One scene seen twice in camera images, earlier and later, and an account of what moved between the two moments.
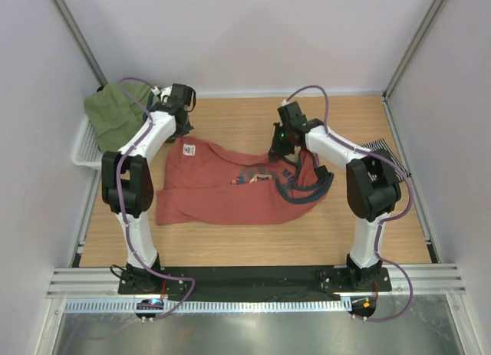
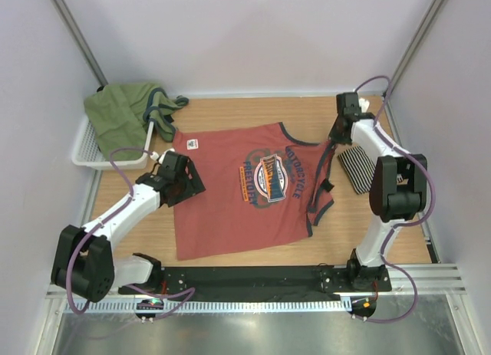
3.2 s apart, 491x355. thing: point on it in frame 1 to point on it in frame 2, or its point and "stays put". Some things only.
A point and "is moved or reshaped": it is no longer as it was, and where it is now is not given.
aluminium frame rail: (428, 281) stays put
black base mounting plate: (253, 281) stays put
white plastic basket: (87, 149) stays put
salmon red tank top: (204, 182) is moved or reshaped
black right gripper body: (281, 142) to (336, 136)
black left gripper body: (182, 129) to (180, 182)
